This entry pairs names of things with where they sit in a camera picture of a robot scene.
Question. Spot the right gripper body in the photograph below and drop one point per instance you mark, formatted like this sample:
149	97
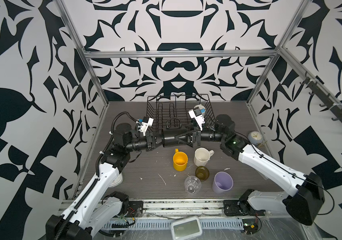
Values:
209	135

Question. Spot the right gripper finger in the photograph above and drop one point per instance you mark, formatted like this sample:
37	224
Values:
185	140
186	133

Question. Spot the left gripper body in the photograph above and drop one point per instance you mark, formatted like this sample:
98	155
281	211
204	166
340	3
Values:
146	144

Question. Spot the black mug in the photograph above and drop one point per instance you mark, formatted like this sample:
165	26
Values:
172	129

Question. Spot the cream white mug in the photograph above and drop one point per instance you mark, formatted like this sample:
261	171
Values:
202	156

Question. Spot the yellow mug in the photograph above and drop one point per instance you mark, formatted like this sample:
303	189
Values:
180	160

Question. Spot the black wire dish rack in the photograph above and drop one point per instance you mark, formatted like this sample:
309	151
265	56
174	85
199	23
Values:
172	111

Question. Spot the white mug red inside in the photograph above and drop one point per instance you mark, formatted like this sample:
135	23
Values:
201	107

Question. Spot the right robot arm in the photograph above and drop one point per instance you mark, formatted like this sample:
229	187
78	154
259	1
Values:
305	192

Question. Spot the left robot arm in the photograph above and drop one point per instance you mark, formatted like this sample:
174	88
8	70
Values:
86	216

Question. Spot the olive glass cup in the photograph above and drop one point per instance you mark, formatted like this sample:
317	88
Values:
202	173

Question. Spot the clear glass cup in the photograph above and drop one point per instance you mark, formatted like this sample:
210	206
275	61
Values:
192	185

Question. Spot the round grey alarm clock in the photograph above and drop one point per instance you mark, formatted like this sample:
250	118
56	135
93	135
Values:
256	138

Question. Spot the lilac plastic cup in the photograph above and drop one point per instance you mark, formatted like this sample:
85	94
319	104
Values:
222	183

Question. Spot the square white clock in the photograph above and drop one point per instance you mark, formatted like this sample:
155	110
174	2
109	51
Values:
117	181

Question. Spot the small circuit board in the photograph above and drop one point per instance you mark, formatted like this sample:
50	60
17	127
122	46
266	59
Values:
252	226

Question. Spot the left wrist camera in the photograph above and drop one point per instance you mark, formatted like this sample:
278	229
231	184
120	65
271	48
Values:
144	124

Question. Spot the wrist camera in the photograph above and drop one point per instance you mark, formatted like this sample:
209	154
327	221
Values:
144	124
198	115

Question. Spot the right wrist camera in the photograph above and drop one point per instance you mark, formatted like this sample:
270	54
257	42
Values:
198	115

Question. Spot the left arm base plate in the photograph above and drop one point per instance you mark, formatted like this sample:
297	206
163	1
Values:
135	209

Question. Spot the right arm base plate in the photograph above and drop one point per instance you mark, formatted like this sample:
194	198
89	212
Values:
233	208

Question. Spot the black wall hook rail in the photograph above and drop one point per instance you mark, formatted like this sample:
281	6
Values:
328	100

